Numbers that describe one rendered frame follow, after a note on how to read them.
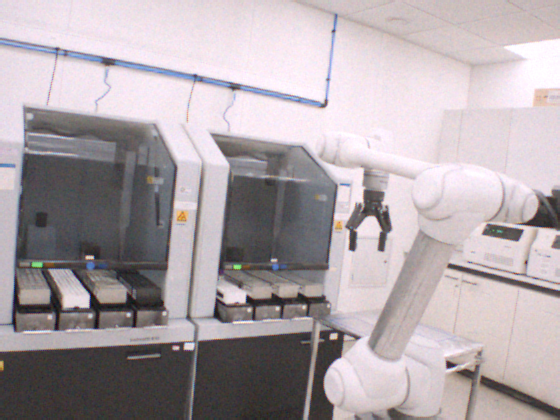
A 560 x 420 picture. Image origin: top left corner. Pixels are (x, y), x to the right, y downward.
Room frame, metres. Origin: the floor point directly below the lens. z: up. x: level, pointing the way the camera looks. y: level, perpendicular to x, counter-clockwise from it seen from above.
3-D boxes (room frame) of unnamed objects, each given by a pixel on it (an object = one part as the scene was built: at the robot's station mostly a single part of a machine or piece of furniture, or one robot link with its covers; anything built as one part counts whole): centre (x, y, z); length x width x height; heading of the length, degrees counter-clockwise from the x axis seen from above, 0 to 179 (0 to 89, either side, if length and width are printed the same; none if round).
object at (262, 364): (2.80, 0.25, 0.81); 1.06 x 0.84 x 1.62; 33
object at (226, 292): (2.39, 0.26, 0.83); 0.30 x 0.10 x 0.06; 33
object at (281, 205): (2.63, 0.14, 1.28); 0.61 x 0.51 x 0.63; 123
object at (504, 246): (3.92, -1.85, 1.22); 0.62 x 0.56 x 0.64; 121
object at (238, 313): (2.51, 0.33, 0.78); 0.73 x 0.14 x 0.09; 33
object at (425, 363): (1.48, -0.45, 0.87); 0.18 x 0.16 x 0.22; 117
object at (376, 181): (1.74, -0.29, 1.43); 0.09 x 0.09 x 0.06
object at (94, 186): (2.16, 0.86, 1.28); 0.61 x 0.51 x 0.63; 123
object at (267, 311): (2.59, 0.20, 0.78); 0.73 x 0.14 x 0.09; 33
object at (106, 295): (2.00, 0.66, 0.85); 0.12 x 0.02 x 0.06; 124
